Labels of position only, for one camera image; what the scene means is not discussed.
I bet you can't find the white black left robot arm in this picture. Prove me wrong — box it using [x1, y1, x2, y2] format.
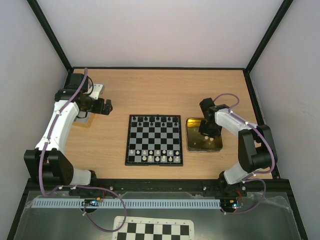
[23, 72, 113, 186]

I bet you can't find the gold metal tray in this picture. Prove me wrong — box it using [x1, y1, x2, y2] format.
[185, 117, 223, 152]

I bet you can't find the white slotted cable duct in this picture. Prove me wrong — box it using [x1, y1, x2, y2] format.
[31, 198, 221, 210]

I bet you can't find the black grey chess board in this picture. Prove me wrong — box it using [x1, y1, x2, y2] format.
[124, 114, 183, 167]

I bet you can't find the checkered calibration board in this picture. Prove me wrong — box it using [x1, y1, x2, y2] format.
[112, 216, 195, 240]

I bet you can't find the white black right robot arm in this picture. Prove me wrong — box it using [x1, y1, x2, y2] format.
[198, 98, 277, 196]

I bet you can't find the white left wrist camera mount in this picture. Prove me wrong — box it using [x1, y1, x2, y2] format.
[88, 83, 105, 100]

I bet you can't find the black mounting rail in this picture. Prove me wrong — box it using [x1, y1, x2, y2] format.
[68, 178, 247, 197]

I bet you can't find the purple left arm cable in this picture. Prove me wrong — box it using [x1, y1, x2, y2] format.
[39, 67, 128, 232]

